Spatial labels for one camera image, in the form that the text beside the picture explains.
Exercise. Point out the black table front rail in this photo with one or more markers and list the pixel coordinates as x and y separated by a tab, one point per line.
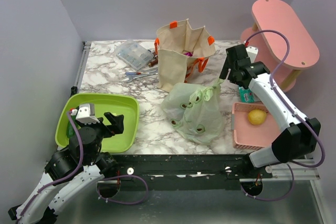
175	172

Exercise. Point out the teal snack packet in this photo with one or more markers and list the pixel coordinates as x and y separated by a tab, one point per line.
247	96

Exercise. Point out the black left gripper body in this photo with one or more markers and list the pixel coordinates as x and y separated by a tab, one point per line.
103	132

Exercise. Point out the clear plastic organizer box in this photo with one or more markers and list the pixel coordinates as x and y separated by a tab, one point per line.
133	54

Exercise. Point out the green avocado print plastic bag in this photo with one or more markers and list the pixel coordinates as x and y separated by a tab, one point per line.
193	111

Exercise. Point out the blue handled tool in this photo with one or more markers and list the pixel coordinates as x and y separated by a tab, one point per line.
135	73

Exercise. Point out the lime green plastic tray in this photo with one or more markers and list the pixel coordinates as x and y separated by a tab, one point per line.
113	103

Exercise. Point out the brown small bottle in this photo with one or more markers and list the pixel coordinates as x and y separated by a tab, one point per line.
153	63

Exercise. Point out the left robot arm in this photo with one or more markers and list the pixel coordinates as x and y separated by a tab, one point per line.
71	169

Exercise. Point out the silver wrench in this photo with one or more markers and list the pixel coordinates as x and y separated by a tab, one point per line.
134	77

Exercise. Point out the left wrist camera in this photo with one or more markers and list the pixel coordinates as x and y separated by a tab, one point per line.
85	114

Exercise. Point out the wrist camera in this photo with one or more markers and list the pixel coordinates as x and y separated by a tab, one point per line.
252	53
85	114

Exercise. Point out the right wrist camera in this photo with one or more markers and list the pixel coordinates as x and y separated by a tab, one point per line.
252	53

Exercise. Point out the beige canvas tote bag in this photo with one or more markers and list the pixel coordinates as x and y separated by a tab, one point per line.
171	42

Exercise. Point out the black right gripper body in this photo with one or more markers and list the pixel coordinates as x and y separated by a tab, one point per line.
232	77

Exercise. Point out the pink plastic basket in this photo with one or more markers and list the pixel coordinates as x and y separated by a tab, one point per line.
248	136

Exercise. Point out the purple snack packet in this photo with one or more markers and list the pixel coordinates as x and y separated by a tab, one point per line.
189	54

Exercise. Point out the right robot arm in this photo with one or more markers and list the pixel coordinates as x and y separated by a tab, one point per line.
298	133

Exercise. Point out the green cucumber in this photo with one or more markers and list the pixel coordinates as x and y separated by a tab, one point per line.
70	129

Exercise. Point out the pink two-tier shelf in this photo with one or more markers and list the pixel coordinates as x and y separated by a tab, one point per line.
279	16

